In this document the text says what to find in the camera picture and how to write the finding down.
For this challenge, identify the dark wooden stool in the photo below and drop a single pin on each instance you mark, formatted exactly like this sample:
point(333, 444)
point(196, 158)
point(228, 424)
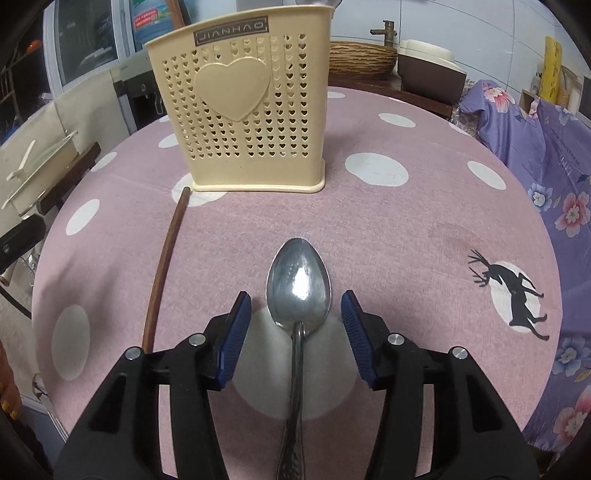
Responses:
point(76, 175)

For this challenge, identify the window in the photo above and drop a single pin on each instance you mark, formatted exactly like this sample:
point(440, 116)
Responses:
point(83, 41)

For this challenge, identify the blue water jug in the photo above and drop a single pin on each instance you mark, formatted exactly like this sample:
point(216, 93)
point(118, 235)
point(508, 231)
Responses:
point(150, 21)

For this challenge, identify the woven basket basin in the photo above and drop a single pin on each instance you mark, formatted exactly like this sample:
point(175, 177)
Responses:
point(362, 60)

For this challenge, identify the brown chopstick in holder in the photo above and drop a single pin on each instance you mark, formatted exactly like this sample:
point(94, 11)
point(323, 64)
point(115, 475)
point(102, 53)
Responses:
point(176, 16)

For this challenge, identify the person's left hand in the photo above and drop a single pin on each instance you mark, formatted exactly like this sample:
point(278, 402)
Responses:
point(7, 383)

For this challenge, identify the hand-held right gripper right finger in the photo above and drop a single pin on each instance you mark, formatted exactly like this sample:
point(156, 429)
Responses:
point(358, 339)

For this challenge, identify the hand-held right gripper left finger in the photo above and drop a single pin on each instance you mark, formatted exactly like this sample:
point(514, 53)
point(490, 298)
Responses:
point(233, 344)

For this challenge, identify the small wooden box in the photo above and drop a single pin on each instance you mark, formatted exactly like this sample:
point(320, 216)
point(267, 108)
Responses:
point(528, 99)

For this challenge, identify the white water dispenser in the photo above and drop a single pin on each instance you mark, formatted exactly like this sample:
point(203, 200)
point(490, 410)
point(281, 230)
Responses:
point(136, 92)

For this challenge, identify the thick brown wooden chopstick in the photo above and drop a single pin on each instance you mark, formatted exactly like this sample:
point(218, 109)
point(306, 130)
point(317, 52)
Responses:
point(164, 263)

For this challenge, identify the cream perforated utensil holder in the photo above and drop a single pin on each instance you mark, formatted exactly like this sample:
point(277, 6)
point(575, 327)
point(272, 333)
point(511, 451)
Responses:
point(231, 87)

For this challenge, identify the purple floral cloth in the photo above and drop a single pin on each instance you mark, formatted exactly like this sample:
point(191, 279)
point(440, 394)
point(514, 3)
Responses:
point(554, 152)

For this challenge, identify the beige and brown appliance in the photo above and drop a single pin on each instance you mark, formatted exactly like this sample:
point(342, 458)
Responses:
point(429, 74)

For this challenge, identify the white plastic tray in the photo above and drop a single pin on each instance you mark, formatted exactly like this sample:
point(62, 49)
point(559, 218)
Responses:
point(41, 170)

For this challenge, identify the shiny metal spoon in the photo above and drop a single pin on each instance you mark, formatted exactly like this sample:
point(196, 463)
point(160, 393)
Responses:
point(298, 286)

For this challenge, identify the brass faucet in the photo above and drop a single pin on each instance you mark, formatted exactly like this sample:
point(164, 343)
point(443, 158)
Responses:
point(388, 32)

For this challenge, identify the dark wooden counter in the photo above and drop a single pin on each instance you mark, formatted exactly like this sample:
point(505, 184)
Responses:
point(406, 99)

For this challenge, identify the yellow plastic roll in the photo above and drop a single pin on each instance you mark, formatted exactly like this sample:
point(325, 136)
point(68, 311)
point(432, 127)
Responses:
point(552, 69)

